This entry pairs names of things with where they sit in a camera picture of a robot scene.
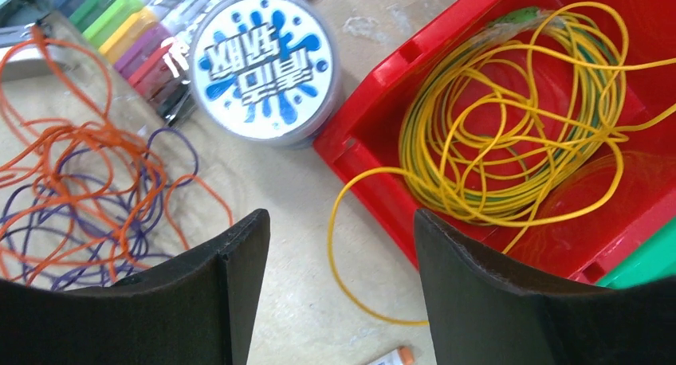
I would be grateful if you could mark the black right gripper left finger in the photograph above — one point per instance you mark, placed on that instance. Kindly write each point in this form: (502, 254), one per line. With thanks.
(196, 308)

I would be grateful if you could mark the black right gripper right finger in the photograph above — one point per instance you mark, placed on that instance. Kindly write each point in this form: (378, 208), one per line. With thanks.
(486, 308)

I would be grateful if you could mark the green plastic bin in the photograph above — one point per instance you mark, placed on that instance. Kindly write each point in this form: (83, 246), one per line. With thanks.
(653, 260)

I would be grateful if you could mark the red plastic bin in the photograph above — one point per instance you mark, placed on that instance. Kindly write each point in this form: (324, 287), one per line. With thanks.
(544, 129)

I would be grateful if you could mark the white orange-capped marker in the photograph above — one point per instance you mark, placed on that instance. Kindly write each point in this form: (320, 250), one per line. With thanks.
(401, 355)

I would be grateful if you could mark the round blue white tub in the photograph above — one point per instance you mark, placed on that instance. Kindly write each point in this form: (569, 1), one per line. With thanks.
(267, 71)

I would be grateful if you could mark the pack of coloured markers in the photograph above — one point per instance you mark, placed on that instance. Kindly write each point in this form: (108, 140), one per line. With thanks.
(146, 42)

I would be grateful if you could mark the light blue white stapler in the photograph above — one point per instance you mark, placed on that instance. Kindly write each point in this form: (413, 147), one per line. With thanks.
(18, 17)

